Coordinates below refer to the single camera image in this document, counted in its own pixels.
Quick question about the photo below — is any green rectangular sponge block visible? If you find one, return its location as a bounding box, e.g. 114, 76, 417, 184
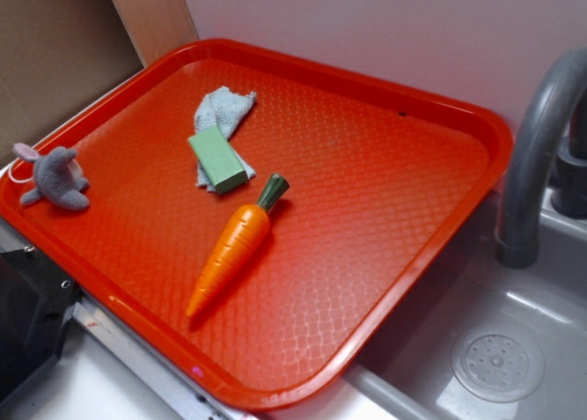
188, 126, 249, 195

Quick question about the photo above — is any grey plastic toy faucet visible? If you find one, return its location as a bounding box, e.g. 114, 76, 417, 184
495, 48, 586, 269

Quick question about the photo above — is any red plastic serving tray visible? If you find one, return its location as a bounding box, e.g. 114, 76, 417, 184
1, 39, 513, 412

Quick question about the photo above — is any grey plush bunny toy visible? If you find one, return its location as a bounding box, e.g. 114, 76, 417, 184
12, 143, 90, 212

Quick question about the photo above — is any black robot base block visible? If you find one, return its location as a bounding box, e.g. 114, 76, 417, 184
1, 246, 80, 406

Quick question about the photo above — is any grey plastic toy sink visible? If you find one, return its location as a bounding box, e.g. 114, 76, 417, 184
341, 181, 587, 420

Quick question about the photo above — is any orange plastic toy carrot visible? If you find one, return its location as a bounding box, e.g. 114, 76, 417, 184
185, 173, 290, 318

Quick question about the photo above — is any light blue folded cloth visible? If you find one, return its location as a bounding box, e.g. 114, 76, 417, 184
194, 86, 257, 193

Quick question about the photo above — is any light wooden board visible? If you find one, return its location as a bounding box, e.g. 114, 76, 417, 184
112, 0, 199, 67

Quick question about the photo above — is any brown cardboard panel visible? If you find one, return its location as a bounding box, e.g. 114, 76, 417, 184
1, 0, 142, 164

